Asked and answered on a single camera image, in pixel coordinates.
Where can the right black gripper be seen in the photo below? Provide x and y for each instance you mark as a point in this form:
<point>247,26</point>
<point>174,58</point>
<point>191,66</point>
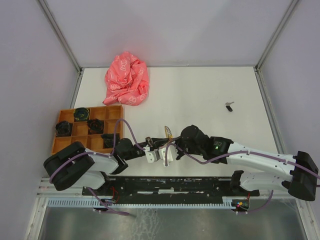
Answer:
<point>176,142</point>

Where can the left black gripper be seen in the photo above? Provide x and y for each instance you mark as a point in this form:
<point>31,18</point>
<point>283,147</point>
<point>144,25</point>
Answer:
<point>155,142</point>

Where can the keyring bunch with colourful tags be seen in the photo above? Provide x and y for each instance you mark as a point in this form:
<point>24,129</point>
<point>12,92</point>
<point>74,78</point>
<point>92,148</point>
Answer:
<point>168,134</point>

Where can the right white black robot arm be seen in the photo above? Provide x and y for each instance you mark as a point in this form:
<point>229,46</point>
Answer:
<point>295,174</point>

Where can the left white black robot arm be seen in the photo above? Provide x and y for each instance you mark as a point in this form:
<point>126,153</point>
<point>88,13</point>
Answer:
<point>76,165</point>

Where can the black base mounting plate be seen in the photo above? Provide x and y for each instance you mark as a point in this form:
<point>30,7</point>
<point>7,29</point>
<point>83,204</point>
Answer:
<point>171,190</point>

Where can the key with black fob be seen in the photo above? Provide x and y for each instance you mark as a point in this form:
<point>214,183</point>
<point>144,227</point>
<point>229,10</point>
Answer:
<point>228,106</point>

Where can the wooden compartment tray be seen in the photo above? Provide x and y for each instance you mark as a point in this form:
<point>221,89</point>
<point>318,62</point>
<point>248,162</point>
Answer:
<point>80,131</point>

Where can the black rosette middle tray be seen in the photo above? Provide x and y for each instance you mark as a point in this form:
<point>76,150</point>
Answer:
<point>95,126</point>

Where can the crumpled pink cloth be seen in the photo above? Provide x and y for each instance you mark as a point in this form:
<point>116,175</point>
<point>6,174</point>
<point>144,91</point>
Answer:
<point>127,80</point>

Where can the black rosette top tray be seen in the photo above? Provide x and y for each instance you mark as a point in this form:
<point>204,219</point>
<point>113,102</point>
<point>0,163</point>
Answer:
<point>81,114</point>

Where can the black rosette left tray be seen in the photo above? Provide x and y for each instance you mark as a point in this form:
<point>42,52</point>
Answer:
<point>63,129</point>

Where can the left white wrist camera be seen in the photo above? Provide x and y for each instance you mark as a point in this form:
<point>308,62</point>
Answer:
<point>152,155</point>

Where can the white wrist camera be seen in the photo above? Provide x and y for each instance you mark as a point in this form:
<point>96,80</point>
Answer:
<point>152,155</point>
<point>168,155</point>

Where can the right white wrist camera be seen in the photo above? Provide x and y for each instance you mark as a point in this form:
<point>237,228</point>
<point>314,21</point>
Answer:
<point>168,155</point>

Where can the right aluminium frame post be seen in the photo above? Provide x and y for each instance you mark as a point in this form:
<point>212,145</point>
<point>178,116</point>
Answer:
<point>277,33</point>

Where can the aluminium frame post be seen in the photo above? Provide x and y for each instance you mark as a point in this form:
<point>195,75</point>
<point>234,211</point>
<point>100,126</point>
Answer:
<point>44,6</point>
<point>277,33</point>

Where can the left aluminium frame post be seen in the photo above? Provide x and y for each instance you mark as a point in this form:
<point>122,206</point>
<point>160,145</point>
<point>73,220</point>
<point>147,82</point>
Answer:
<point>44,6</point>

